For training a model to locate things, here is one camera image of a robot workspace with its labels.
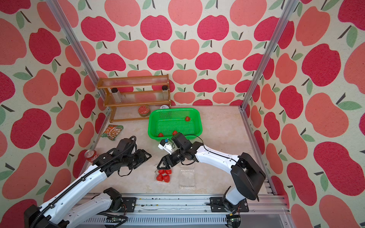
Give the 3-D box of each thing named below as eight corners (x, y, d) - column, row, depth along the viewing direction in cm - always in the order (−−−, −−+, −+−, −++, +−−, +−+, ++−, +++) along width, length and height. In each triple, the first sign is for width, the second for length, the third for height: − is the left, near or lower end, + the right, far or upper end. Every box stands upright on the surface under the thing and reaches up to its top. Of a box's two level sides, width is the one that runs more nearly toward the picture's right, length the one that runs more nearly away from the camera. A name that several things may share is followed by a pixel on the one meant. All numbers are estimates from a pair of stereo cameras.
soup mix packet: (102, 138, 104) (100, 136, 101) (111, 125, 111) (110, 123, 109) (115, 141, 102) (113, 139, 100) (123, 128, 110) (122, 125, 107)
